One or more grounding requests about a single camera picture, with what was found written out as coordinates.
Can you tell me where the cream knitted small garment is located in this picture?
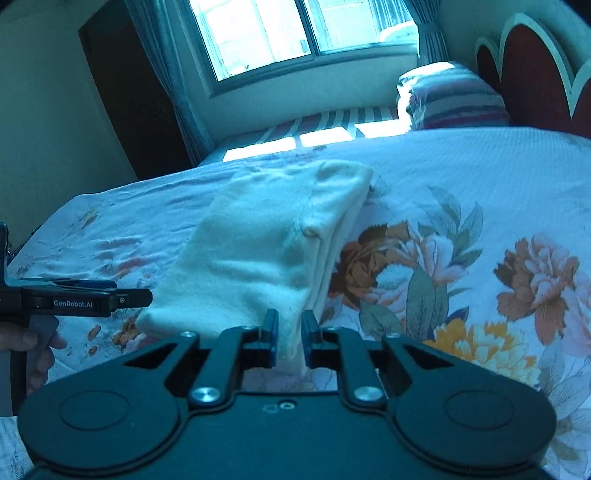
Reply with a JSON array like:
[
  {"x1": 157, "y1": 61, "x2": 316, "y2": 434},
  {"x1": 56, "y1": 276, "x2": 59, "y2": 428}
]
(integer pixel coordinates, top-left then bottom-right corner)
[{"x1": 137, "y1": 160, "x2": 374, "y2": 373}]

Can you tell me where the left hand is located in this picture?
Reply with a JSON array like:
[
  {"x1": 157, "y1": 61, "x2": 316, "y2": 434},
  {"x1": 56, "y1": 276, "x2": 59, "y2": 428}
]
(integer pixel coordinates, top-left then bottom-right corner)
[{"x1": 0, "y1": 321, "x2": 68, "y2": 397}]

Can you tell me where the dark wooden wardrobe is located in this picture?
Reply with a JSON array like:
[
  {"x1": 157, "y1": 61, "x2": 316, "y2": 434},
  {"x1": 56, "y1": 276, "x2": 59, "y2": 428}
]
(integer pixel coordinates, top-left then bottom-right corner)
[{"x1": 78, "y1": 1, "x2": 192, "y2": 180}]

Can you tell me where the striped mattress cover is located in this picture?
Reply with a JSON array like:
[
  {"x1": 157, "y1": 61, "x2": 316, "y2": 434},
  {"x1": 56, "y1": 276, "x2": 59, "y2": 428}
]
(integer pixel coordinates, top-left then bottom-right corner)
[{"x1": 201, "y1": 107, "x2": 411, "y2": 166}]

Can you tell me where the blue-grey left curtain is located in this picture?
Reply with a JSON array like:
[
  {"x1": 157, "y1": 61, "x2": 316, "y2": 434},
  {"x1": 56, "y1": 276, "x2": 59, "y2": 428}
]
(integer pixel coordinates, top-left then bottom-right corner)
[{"x1": 125, "y1": 1, "x2": 214, "y2": 167}]

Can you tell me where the blue-grey curtain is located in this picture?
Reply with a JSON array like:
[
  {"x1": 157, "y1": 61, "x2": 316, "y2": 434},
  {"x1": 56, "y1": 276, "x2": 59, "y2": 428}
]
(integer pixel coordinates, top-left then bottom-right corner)
[
  {"x1": 404, "y1": 0, "x2": 450, "y2": 67},
  {"x1": 125, "y1": 1, "x2": 214, "y2": 167}
]

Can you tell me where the striped folded quilt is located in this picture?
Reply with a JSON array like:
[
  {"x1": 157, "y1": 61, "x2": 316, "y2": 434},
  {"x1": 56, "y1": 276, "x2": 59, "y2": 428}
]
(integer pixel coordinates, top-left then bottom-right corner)
[{"x1": 397, "y1": 62, "x2": 510, "y2": 130}]

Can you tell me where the red heart-shaped headboard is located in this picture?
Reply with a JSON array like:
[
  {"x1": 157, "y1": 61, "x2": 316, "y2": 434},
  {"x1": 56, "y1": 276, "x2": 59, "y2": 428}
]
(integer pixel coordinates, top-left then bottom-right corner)
[{"x1": 475, "y1": 13, "x2": 591, "y2": 138}]

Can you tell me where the blue-grey right curtain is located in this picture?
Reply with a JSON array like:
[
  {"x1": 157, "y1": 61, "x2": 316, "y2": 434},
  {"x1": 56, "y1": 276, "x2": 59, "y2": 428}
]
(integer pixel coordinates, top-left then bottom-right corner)
[{"x1": 404, "y1": 0, "x2": 450, "y2": 67}]

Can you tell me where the white bundle on windowsill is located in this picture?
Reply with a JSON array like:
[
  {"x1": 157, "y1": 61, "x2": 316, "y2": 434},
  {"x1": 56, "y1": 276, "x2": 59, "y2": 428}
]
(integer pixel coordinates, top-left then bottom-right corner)
[{"x1": 379, "y1": 21, "x2": 419, "y2": 46}]

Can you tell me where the window with grey frame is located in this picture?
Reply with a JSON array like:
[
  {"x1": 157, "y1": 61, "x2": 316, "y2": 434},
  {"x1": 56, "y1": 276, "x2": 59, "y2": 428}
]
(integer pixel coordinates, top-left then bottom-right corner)
[{"x1": 179, "y1": 0, "x2": 418, "y2": 97}]

